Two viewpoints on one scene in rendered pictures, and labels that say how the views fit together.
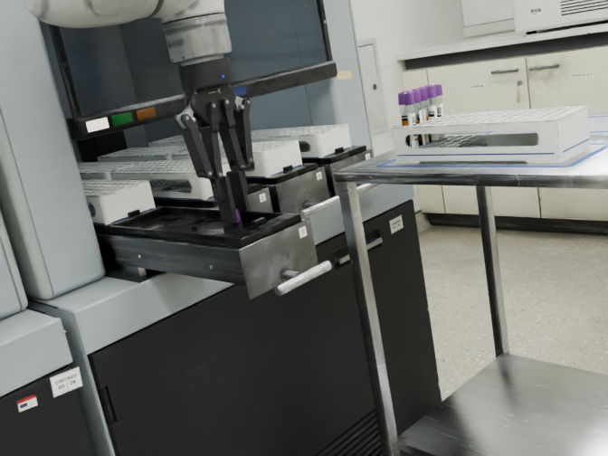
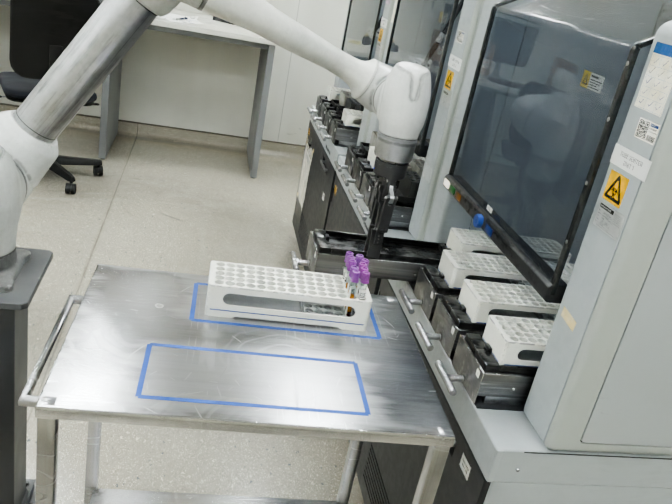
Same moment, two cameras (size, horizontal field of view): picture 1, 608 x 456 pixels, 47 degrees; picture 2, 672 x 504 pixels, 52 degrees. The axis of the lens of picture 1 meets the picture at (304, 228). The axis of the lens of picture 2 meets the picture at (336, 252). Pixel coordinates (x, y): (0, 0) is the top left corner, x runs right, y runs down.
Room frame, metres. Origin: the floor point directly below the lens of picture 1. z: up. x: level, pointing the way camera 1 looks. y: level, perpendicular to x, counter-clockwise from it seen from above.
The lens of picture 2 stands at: (1.74, -1.27, 1.44)
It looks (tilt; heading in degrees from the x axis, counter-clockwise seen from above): 23 degrees down; 120
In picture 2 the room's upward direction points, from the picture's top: 11 degrees clockwise
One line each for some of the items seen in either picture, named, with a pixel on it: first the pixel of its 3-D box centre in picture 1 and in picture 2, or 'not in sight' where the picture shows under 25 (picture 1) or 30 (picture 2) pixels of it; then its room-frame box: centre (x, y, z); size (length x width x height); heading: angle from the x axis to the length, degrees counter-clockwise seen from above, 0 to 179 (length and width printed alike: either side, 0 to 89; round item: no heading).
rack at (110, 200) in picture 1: (87, 203); (507, 252); (1.27, 0.38, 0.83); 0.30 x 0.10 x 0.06; 44
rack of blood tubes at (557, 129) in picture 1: (484, 137); (288, 295); (1.10, -0.31, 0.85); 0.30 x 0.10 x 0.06; 42
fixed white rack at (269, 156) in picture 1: (234, 162); (531, 308); (1.43, 0.12, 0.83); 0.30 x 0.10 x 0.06; 44
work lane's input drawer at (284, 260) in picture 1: (147, 237); (436, 264); (1.14, 0.26, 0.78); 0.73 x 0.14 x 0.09; 44
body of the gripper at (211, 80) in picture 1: (209, 92); (388, 178); (1.04, 0.10, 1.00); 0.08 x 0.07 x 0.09; 134
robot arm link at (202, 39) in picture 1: (198, 41); (395, 147); (1.04, 0.10, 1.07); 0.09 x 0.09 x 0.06
